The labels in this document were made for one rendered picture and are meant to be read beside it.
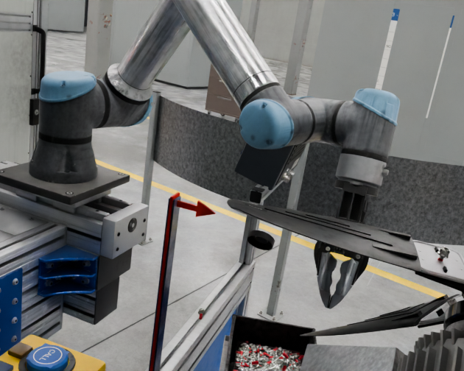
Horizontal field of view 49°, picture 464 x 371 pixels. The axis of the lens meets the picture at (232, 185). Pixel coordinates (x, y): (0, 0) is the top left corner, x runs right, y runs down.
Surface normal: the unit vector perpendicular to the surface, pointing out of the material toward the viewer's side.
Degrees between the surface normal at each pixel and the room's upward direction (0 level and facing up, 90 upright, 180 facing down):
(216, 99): 90
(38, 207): 90
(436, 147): 90
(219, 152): 90
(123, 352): 0
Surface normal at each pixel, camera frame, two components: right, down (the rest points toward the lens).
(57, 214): -0.38, 0.23
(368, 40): -0.56, 0.18
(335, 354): -0.70, -0.57
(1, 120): 0.93, 0.23
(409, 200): -0.04, 0.30
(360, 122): -0.59, -0.13
